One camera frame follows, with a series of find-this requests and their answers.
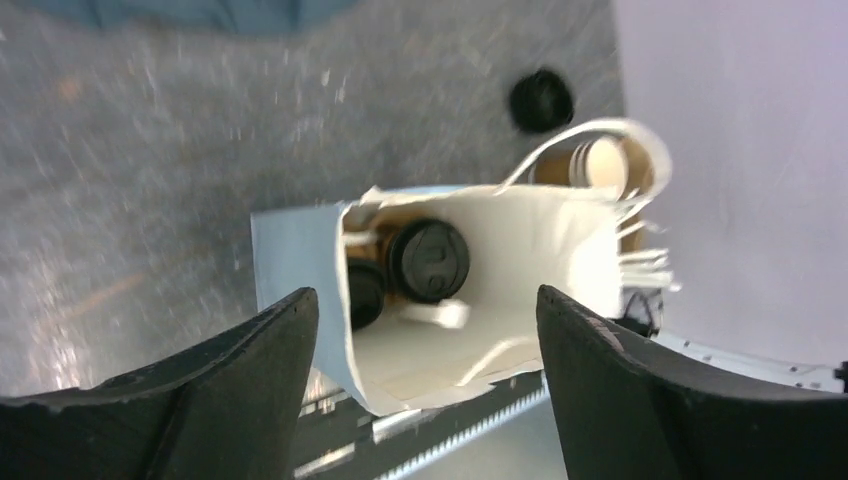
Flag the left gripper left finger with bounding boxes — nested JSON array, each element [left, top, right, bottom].
[[1, 288, 319, 479]]

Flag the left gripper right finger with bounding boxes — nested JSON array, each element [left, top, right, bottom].
[[536, 285, 847, 479]]

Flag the light blue paper bag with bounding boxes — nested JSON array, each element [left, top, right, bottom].
[[251, 118, 671, 416]]

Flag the black plastic cup lid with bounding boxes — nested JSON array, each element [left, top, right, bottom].
[[384, 217, 471, 304]]

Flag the bundle of wrapped straws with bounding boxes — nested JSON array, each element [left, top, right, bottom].
[[616, 188, 681, 292]]

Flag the stack of paper cups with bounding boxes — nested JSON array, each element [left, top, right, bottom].
[[529, 136, 629, 198]]

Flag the brown pulp cup carrier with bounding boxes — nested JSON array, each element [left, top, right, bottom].
[[620, 138, 654, 253]]

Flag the stack of black lids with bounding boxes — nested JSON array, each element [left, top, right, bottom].
[[507, 67, 575, 134]]

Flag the blue-grey cloth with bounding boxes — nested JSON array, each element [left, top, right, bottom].
[[19, 0, 354, 36]]

